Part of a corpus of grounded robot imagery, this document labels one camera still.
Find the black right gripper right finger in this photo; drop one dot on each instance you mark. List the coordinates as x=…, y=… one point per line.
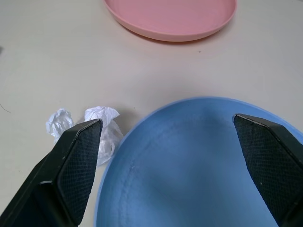
x=272, y=163

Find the blue round plate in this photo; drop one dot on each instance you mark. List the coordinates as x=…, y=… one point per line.
x=180, y=170

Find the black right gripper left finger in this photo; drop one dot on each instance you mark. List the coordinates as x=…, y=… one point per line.
x=59, y=179

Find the small crumpled white paper ball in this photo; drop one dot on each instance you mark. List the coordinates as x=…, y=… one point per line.
x=59, y=123

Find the pink round plate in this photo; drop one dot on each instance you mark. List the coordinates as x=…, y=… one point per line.
x=172, y=16

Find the large crumpled white paper ball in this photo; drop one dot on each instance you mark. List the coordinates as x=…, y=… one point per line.
x=106, y=134

